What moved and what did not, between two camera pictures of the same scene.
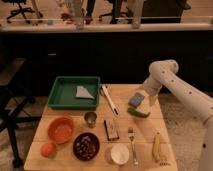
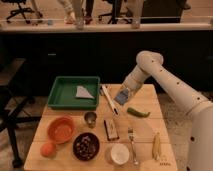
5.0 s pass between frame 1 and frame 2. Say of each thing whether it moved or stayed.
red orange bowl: stayed
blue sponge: moved
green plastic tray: stayed
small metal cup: stayed
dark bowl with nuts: stayed
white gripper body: moved
